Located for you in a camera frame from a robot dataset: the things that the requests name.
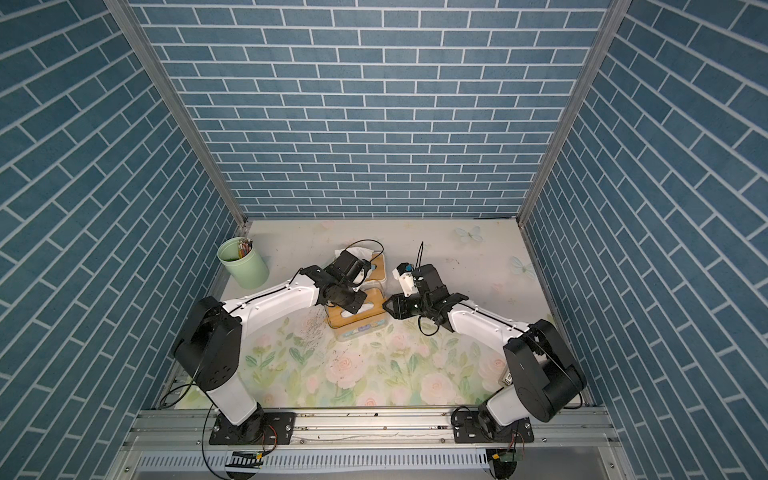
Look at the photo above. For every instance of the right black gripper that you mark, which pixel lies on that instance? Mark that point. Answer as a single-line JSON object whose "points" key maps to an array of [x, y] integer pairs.
{"points": [[400, 302]]}

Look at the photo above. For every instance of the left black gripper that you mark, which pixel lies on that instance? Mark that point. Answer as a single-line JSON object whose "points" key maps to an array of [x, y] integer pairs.
{"points": [[355, 306]]}

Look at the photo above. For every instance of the dark bamboo lid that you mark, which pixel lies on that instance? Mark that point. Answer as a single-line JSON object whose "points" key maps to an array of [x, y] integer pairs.
{"points": [[337, 317]]}

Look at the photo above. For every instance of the clear plastic tissue box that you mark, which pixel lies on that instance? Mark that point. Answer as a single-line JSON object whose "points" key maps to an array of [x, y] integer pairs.
{"points": [[379, 318]]}

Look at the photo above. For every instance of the white tissue box base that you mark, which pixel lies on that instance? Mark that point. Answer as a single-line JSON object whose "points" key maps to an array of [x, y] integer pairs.
{"points": [[378, 287]]}

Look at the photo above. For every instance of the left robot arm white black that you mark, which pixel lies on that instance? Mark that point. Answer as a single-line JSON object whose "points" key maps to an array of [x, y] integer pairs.
{"points": [[208, 345]]}

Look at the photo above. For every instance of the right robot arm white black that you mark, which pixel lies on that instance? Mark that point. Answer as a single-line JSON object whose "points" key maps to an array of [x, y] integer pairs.
{"points": [[545, 376]]}

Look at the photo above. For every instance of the green pen cup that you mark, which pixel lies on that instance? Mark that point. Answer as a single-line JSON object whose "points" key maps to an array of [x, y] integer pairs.
{"points": [[250, 272]]}

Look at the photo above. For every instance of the pens in cup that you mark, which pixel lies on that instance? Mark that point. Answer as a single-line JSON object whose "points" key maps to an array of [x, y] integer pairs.
{"points": [[244, 247]]}

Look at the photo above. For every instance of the green circuit board right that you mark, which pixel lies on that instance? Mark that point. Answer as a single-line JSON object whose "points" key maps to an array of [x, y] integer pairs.
{"points": [[506, 456]]}

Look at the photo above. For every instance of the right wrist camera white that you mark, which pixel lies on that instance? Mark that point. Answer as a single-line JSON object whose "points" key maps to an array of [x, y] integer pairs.
{"points": [[404, 275]]}

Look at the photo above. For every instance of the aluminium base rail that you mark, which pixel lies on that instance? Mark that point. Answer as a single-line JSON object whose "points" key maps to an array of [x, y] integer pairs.
{"points": [[428, 427]]}

